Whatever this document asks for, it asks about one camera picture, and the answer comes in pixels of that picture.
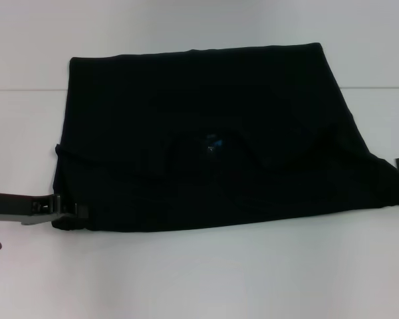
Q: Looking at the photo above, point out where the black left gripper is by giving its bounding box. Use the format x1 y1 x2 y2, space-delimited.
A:
0 191 89 227

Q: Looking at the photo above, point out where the black shirt with FREE print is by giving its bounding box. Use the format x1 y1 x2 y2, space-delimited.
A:
49 42 399 233

